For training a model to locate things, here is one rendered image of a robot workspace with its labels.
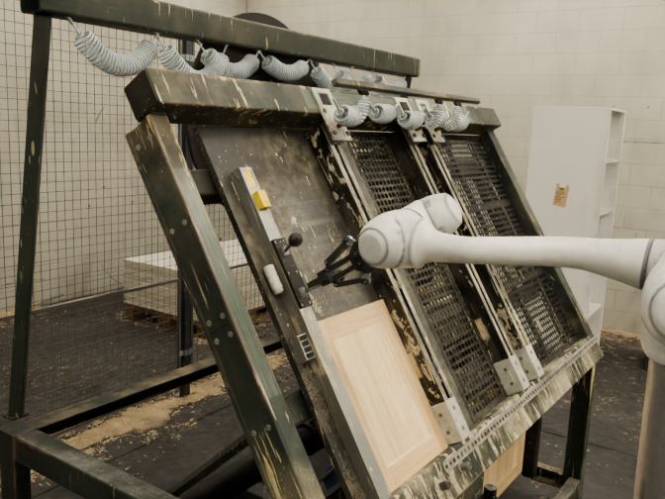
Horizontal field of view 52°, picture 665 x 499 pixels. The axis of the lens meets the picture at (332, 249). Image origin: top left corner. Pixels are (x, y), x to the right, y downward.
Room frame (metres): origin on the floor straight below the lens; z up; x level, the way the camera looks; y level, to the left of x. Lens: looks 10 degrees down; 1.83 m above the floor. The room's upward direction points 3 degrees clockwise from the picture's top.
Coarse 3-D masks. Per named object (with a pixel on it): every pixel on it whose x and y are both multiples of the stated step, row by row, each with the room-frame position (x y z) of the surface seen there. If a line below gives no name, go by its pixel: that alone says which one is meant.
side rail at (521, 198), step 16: (496, 144) 3.46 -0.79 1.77; (496, 160) 3.42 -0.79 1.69; (512, 176) 3.40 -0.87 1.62; (512, 192) 3.37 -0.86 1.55; (528, 208) 3.36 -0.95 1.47; (528, 224) 3.31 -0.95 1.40; (560, 272) 3.26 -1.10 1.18; (560, 288) 3.21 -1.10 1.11; (576, 304) 3.21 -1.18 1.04; (576, 320) 3.16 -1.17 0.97
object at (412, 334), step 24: (312, 144) 2.27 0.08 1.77; (336, 144) 2.25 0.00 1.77; (336, 168) 2.21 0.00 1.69; (336, 192) 2.21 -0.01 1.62; (360, 192) 2.21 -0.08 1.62; (360, 216) 2.15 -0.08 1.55; (384, 288) 2.10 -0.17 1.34; (408, 312) 2.06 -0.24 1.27; (408, 336) 2.04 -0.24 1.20; (432, 360) 2.03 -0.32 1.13; (432, 384) 1.99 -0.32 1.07; (432, 408) 1.98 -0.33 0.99; (456, 408) 1.99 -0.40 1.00; (456, 432) 1.94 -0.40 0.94
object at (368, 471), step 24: (240, 168) 1.88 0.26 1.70; (240, 192) 1.87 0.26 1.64; (264, 216) 1.85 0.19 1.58; (264, 240) 1.82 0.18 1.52; (288, 288) 1.77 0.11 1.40; (288, 312) 1.77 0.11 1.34; (312, 312) 1.78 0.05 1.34; (312, 336) 1.73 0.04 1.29; (312, 360) 1.72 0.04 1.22; (336, 384) 1.70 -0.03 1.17; (336, 408) 1.67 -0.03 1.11; (360, 432) 1.67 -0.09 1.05; (360, 456) 1.63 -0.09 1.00; (360, 480) 1.63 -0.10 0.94; (384, 480) 1.64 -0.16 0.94
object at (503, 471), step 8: (488, 392) 2.63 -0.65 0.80; (480, 400) 2.55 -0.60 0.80; (488, 400) 2.62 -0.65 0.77; (520, 440) 2.99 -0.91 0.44; (512, 448) 2.91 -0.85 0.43; (520, 448) 2.99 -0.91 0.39; (504, 456) 2.83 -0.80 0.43; (512, 456) 2.92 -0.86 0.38; (520, 456) 3.01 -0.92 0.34; (496, 464) 2.76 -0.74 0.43; (504, 464) 2.84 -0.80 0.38; (512, 464) 2.93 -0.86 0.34; (520, 464) 3.01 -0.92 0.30; (488, 472) 2.69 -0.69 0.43; (496, 472) 2.76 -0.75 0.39; (504, 472) 2.85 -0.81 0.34; (512, 472) 2.93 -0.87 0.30; (520, 472) 3.02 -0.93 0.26; (488, 480) 2.69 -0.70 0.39; (496, 480) 2.77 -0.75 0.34; (504, 480) 2.85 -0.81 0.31; (512, 480) 2.94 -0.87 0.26; (504, 488) 2.86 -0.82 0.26
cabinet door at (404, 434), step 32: (352, 320) 1.93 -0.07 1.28; (384, 320) 2.04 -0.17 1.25; (352, 352) 1.85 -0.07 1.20; (384, 352) 1.96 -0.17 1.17; (352, 384) 1.78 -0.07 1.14; (384, 384) 1.88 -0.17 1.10; (416, 384) 1.99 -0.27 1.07; (384, 416) 1.81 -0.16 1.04; (416, 416) 1.91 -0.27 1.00; (384, 448) 1.74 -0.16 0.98; (416, 448) 1.83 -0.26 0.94
